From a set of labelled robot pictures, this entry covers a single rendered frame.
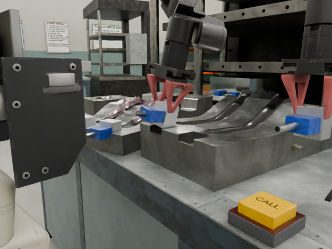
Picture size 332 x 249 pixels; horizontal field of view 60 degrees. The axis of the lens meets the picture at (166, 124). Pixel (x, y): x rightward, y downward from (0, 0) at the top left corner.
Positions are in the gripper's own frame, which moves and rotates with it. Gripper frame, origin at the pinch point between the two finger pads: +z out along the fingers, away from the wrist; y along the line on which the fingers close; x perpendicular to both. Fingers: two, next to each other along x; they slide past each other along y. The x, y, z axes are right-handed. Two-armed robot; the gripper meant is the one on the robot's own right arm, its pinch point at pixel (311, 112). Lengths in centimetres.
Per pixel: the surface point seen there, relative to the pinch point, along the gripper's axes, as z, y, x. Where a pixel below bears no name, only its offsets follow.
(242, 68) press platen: -8, 70, -67
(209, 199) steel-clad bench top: 15.8, 8.2, 16.1
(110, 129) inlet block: 9.5, 43.6, 17.9
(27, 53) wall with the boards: -31, 729, -105
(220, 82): 0, 83, -66
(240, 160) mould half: 10.7, 9.9, 6.2
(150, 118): 3.9, 26.8, 16.4
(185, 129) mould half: 6.5, 23.5, 9.2
